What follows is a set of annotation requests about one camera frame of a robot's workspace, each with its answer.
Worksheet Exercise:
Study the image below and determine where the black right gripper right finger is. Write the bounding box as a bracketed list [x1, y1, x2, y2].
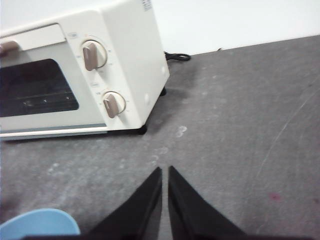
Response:
[167, 165, 251, 240]

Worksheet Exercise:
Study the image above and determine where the blue ribbed bowl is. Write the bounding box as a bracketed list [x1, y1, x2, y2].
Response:
[0, 208, 82, 240]

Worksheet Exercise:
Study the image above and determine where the small beige oven knob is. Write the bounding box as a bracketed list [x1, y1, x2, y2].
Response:
[101, 90, 127, 119]

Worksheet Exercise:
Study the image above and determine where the oven door with beige handle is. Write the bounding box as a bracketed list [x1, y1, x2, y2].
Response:
[0, 23, 109, 141]

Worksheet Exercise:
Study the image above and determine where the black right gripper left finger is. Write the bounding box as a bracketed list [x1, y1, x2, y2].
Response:
[86, 166, 163, 240]

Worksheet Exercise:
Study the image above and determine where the cream toaster oven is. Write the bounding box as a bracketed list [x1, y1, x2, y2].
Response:
[0, 0, 171, 142]

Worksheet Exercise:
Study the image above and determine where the black oven power cable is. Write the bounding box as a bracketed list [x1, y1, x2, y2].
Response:
[163, 51, 192, 62]

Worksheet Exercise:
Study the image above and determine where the large beige oven knob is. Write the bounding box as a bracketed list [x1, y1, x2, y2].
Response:
[79, 39, 109, 72]

